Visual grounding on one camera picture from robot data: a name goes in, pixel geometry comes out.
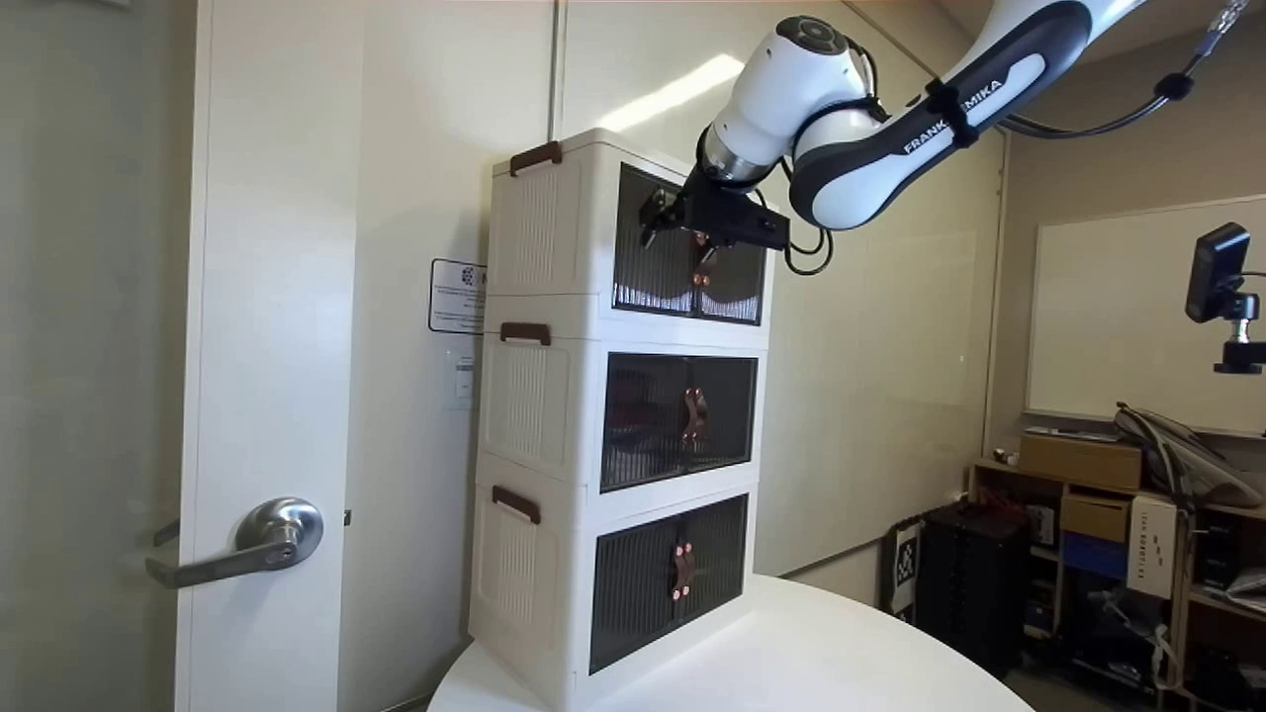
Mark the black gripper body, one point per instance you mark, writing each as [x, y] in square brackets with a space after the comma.
[710, 212]

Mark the dark translucent cabinet door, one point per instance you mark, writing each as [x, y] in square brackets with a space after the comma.
[640, 419]
[631, 596]
[731, 414]
[653, 270]
[716, 557]
[739, 281]

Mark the white three-tier storage cabinet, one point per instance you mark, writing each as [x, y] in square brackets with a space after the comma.
[538, 251]

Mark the white room door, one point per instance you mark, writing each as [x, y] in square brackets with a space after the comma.
[269, 289]

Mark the black and white marker board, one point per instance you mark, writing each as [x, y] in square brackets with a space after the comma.
[904, 566]

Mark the large brown cardboard box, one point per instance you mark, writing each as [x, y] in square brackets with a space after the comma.
[1079, 462]

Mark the black low cabinet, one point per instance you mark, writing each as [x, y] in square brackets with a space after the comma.
[976, 587]

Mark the small brown cardboard box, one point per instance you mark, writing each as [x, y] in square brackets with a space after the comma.
[1095, 516]

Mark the blue box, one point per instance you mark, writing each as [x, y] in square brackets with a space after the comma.
[1095, 557]

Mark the white cardboard box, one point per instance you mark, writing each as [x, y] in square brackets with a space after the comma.
[1154, 545]

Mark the wooden storage shelf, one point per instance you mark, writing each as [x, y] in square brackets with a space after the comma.
[1214, 613]

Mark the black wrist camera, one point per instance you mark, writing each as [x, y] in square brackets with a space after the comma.
[763, 224]

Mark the framed wall sign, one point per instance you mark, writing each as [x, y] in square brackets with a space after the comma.
[457, 299]

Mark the black camera on mount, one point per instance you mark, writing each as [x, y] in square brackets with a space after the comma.
[1218, 270]

